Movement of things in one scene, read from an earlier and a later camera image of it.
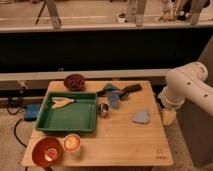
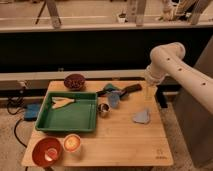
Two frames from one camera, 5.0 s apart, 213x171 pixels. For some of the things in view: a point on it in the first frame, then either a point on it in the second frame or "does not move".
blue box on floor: (31, 112) does not move
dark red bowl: (74, 81) does not move
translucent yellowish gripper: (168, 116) -> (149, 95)
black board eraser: (131, 88) does not move
